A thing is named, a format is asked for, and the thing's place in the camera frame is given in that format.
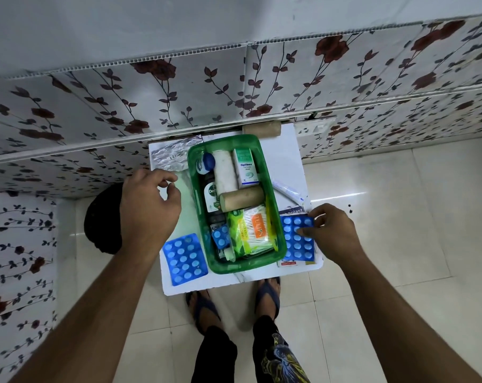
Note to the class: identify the person's left hand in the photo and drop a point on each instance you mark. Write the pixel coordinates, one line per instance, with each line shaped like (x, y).
(149, 215)

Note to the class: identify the person's right hand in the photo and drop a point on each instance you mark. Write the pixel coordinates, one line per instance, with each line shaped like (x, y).
(336, 235)

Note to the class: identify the clear plastic bag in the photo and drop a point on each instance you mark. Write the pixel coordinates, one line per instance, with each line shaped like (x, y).
(184, 191)

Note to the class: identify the blue pill blister pack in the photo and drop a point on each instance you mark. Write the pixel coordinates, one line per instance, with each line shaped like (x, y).
(185, 259)
(220, 237)
(294, 247)

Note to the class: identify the white plaster box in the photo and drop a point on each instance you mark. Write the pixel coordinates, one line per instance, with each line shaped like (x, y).
(293, 212)

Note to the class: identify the silver foil blister strip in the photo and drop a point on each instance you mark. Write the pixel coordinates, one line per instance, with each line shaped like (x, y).
(173, 155)

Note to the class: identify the white ointment tube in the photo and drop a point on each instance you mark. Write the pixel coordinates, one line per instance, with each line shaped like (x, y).
(289, 191)

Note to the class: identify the dark antiseptic bottle green label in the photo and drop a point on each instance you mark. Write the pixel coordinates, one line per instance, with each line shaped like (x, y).
(211, 195)

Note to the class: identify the green orange cotton swab packet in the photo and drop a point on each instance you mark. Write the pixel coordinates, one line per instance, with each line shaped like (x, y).
(251, 231)

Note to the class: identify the white gauze roll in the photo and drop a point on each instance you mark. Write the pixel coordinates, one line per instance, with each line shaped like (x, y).
(225, 171)

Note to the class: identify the small green bottle white cap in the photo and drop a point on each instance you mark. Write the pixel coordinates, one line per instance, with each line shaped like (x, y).
(230, 255)

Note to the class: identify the brown cardboard roll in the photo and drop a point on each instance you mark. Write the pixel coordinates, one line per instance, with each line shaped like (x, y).
(261, 129)
(243, 198)

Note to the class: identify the green plastic tray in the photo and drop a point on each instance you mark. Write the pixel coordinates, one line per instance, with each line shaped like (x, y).
(241, 268)

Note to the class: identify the white green medicine carton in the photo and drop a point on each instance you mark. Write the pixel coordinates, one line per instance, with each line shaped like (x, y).
(245, 167)

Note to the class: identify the person's left forearm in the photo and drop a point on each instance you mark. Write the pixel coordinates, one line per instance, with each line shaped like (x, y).
(85, 323)

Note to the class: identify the person's right forearm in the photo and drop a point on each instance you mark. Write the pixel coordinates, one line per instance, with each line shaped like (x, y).
(404, 327)

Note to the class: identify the person's right foot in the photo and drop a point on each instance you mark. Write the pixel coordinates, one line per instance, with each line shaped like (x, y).
(268, 282)

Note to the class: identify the person's foot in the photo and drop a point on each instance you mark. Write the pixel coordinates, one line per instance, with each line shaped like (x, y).
(192, 297)
(268, 282)

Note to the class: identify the person's left foot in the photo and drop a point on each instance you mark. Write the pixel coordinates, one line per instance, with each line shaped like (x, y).
(192, 297)

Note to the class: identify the person's right sandal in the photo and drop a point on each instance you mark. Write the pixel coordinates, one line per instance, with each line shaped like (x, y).
(267, 297)

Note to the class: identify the person's sandal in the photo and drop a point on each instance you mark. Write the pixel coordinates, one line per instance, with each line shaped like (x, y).
(267, 297)
(203, 309)

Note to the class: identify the person's left sandal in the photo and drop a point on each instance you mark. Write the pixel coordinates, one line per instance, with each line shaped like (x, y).
(203, 309)

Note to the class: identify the person's black printed trousers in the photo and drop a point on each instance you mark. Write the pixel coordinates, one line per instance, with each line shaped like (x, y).
(213, 355)

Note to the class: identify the black round basket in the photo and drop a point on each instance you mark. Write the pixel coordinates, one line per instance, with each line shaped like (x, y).
(101, 223)

